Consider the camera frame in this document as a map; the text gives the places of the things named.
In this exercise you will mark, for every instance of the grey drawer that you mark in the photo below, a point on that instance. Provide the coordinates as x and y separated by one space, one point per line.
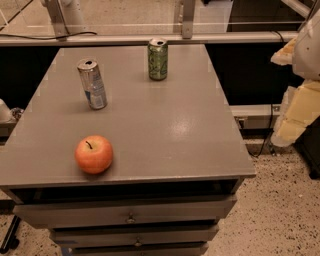
173 249
125 212
135 236

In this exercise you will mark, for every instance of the green soda can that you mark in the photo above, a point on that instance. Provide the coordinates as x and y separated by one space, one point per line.
157 59

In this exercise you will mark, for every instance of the red apple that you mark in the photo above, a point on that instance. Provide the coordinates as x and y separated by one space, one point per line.
94 154

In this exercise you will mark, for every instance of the grey metal rail frame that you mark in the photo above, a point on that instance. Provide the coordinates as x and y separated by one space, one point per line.
135 22

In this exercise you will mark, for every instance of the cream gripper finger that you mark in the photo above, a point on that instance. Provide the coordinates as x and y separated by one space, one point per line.
299 108
284 55

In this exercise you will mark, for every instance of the top grey drawer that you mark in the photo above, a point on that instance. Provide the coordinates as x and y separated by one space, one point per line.
125 212

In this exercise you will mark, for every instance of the bottom grey drawer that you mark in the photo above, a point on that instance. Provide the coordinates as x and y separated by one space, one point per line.
173 249

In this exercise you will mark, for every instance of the white object at left edge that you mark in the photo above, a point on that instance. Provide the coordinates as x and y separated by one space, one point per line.
5 112

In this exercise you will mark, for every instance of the middle grey drawer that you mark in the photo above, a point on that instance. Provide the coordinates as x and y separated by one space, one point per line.
135 236

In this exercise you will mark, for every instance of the grey drawer cabinet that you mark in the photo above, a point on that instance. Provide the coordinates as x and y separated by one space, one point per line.
174 138

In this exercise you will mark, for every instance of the silver blue redbull can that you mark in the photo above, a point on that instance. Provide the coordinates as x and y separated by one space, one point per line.
92 83

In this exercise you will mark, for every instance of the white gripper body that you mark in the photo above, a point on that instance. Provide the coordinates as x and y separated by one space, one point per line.
308 50

